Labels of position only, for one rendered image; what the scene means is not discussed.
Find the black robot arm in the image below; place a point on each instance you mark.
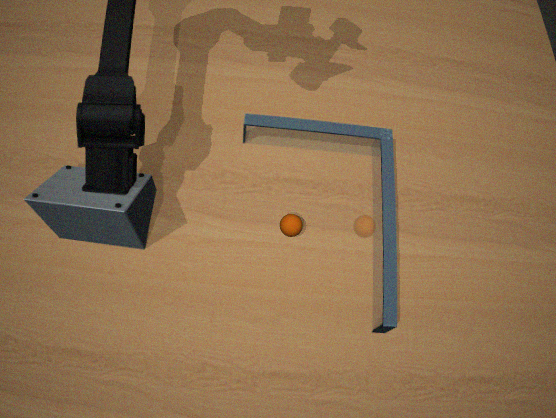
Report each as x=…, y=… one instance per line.
x=109, y=114

